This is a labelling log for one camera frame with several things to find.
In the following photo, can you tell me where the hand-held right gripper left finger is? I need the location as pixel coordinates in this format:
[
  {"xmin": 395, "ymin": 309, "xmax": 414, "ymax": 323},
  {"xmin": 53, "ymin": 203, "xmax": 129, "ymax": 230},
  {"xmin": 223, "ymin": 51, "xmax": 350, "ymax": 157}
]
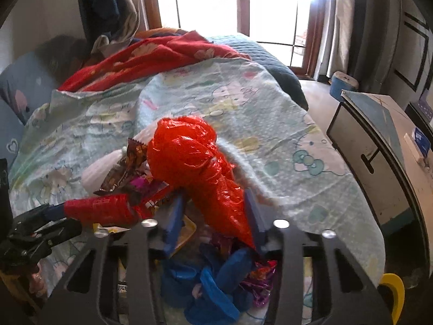
[{"xmin": 35, "ymin": 194, "xmax": 186, "ymax": 325}]

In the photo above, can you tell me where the brown snack wrapper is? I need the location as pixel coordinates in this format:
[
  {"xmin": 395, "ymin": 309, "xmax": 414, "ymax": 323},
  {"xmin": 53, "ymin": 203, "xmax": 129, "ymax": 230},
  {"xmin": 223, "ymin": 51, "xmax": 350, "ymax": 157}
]
[{"xmin": 95, "ymin": 137, "xmax": 149, "ymax": 204}]

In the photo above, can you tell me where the yellow plastic object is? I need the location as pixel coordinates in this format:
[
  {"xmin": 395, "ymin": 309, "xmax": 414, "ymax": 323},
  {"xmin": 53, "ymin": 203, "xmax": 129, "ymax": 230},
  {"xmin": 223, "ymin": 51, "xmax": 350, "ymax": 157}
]
[{"xmin": 378, "ymin": 272, "xmax": 405, "ymax": 325}]

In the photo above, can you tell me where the dark blue and beige curtain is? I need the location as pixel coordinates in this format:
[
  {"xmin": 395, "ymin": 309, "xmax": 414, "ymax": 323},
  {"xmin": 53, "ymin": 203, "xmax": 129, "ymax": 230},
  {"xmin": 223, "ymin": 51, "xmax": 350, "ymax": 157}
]
[{"xmin": 76, "ymin": 0, "xmax": 141, "ymax": 53}]

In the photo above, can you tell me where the grey patterned curtain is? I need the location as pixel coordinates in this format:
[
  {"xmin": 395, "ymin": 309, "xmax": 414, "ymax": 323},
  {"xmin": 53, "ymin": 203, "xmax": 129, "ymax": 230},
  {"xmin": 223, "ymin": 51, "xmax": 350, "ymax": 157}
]
[{"xmin": 314, "ymin": 0, "xmax": 359, "ymax": 85}]

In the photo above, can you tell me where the blue printed pillow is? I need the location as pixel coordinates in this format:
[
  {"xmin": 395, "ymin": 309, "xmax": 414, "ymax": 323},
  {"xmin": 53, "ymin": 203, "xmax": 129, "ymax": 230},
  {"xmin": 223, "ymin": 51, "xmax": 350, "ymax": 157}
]
[{"xmin": 0, "ymin": 52, "xmax": 65, "ymax": 163}]

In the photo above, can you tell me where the wooden framed window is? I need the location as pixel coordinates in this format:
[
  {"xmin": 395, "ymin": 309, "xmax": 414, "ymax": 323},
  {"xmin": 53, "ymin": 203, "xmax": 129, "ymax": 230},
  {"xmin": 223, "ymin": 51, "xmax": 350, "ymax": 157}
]
[{"xmin": 140, "ymin": 0, "xmax": 330, "ymax": 78}]

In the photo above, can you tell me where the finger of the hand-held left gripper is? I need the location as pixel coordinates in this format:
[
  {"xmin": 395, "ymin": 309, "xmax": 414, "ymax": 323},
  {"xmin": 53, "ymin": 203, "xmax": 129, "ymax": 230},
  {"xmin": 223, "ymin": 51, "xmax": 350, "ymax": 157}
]
[
  {"xmin": 14, "ymin": 203, "xmax": 68, "ymax": 232},
  {"xmin": 24, "ymin": 219, "xmax": 85, "ymax": 248}
]

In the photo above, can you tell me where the red snack wrapper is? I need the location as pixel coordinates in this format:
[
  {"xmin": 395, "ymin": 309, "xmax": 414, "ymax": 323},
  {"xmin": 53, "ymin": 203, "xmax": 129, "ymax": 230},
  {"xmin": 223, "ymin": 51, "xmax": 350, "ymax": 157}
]
[{"xmin": 135, "ymin": 186, "xmax": 180, "ymax": 221}]

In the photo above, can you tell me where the brown gold candy wrapper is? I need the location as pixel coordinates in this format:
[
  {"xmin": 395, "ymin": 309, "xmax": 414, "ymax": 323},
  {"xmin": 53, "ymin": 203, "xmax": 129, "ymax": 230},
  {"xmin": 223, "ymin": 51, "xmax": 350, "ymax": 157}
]
[{"xmin": 133, "ymin": 176, "xmax": 170, "ymax": 194}]

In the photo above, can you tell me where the blue plastic bag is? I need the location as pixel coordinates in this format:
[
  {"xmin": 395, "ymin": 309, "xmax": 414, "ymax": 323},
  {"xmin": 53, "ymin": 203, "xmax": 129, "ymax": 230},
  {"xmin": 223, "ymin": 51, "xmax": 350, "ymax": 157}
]
[{"xmin": 160, "ymin": 244, "xmax": 281, "ymax": 324}]

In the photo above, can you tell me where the yellow wrapper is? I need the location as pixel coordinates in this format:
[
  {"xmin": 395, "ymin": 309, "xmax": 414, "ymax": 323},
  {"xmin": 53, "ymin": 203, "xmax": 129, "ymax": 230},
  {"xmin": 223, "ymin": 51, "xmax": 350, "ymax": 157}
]
[{"xmin": 169, "ymin": 218, "xmax": 197, "ymax": 258}]

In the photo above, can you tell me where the blue round stool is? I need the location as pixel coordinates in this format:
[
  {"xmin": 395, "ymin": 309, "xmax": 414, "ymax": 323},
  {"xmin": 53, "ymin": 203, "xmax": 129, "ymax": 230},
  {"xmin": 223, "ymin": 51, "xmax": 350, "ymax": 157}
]
[{"xmin": 330, "ymin": 71, "xmax": 359, "ymax": 100}]

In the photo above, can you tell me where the low coffee table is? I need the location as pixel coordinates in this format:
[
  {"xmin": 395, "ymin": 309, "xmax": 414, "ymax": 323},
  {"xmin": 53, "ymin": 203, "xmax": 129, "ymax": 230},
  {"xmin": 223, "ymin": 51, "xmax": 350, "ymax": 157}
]
[{"xmin": 326, "ymin": 90, "xmax": 433, "ymax": 271}]

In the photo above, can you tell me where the small blue box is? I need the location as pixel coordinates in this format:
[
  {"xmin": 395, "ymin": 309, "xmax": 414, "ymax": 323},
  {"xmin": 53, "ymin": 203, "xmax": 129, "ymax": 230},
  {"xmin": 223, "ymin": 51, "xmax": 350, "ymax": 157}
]
[{"xmin": 413, "ymin": 132, "xmax": 432, "ymax": 163}]

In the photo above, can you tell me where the shiny purple candy wrapper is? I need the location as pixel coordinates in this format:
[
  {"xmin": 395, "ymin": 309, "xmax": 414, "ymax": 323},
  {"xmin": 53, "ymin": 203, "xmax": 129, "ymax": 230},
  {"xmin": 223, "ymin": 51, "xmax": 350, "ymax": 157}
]
[{"xmin": 242, "ymin": 259, "xmax": 278, "ymax": 308}]

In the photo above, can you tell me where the light blue cartoon printed blanket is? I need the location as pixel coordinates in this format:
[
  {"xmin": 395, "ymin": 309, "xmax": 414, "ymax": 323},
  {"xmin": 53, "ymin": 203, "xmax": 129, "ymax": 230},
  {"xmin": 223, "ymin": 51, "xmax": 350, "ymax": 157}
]
[{"xmin": 8, "ymin": 56, "xmax": 386, "ymax": 325}]

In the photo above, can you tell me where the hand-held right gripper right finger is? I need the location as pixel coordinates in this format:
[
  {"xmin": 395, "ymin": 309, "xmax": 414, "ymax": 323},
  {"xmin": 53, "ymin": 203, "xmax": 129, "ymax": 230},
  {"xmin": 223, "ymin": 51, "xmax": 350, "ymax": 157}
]
[{"xmin": 245, "ymin": 189, "xmax": 393, "ymax": 325}]

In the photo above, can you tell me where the red plastic bag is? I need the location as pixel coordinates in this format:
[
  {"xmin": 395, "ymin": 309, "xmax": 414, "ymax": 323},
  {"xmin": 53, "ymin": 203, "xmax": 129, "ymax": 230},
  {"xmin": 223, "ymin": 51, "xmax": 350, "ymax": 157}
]
[{"xmin": 64, "ymin": 115, "xmax": 258, "ymax": 249}]

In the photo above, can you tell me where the red floral blanket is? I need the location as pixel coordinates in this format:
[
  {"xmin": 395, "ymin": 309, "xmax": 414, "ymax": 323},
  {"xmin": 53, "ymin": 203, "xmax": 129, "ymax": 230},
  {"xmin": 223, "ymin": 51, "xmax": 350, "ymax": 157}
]
[{"xmin": 57, "ymin": 30, "xmax": 251, "ymax": 92}]

